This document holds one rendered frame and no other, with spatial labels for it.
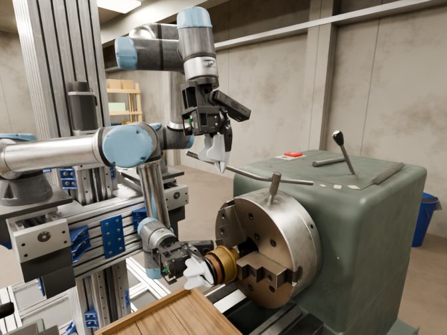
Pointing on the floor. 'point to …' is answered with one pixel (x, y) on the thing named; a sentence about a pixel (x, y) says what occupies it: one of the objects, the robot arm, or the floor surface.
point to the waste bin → (428, 203)
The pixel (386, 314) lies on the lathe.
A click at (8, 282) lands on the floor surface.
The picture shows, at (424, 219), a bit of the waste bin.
